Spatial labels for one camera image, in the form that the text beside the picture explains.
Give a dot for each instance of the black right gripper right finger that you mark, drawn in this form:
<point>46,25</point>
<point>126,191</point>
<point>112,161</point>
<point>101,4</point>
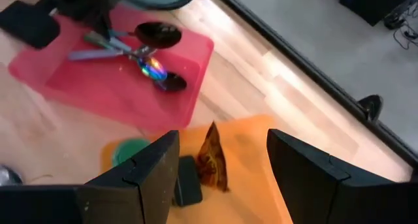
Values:
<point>303,178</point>

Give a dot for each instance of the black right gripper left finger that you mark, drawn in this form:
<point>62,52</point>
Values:
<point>147,185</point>

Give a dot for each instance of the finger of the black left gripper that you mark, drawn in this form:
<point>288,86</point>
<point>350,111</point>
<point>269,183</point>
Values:
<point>104,26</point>

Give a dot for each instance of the green lid spice jar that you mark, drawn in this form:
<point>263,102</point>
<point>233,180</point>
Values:
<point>129,150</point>

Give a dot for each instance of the beige plastic bin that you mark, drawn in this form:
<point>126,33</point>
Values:
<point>251,171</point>

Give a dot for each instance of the black spoon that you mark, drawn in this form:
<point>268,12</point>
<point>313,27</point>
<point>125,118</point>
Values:
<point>158,34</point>

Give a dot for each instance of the pink plastic bin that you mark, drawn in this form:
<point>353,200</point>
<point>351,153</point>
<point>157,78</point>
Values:
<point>98,93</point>

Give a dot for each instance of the brown snack packet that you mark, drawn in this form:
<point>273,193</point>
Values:
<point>212,162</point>

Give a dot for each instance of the black floor equipment box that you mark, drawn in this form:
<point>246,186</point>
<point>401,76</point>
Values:
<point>372,2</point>

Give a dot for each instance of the black table frame rails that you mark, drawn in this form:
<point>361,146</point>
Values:
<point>294,59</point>

